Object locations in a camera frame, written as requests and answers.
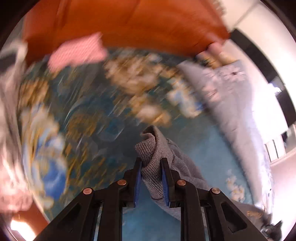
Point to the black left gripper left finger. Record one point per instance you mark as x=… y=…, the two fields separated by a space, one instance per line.
x=96 y=214

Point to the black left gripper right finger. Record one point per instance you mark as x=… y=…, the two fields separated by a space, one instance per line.
x=205 y=214

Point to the grey sweater garment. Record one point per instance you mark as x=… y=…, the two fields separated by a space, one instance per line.
x=151 y=150

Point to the teal floral bed blanket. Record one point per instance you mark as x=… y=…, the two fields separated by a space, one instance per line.
x=81 y=124

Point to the light grey floral duvet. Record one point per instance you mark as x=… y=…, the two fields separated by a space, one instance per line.
x=227 y=92

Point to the pink floral pillow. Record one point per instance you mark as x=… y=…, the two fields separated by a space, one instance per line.
x=214 y=57

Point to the pink striped cloth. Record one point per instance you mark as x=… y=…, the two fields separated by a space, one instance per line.
x=77 y=52

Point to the orange wooden headboard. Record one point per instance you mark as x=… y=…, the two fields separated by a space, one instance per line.
x=183 y=28

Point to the dark doorway frame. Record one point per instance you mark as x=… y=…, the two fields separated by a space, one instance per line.
x=268 y=71

